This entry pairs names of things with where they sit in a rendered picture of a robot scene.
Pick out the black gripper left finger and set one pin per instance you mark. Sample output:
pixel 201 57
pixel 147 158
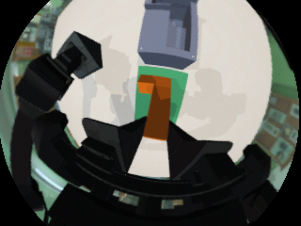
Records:
pixel 125 138

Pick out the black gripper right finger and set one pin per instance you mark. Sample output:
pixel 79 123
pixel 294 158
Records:
pixel 184 150

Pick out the orange l-shaped part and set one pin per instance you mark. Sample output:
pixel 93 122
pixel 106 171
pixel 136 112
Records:
pixel 158 116

